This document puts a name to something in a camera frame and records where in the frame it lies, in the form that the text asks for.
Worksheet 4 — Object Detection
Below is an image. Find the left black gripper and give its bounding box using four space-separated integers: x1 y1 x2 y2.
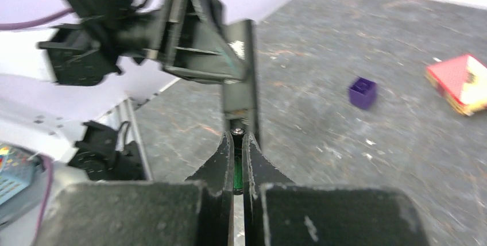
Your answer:
157 0 237 83

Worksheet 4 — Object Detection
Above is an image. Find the red white small box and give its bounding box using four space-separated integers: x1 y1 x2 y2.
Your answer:
426 54 486 116

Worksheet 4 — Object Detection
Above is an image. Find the black remote control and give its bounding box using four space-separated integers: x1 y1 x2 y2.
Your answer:
221 19 260 143

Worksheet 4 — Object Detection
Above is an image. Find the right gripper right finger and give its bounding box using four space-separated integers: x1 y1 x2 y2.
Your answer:
242 133 429 245

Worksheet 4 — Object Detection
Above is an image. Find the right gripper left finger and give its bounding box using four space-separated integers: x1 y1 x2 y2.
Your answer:
34 133 234 246

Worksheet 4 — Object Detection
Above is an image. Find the purple toy block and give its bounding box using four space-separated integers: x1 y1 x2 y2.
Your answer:
348 76 377 110

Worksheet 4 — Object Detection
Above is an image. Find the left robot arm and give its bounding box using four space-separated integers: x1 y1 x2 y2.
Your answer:
37 0 250 180

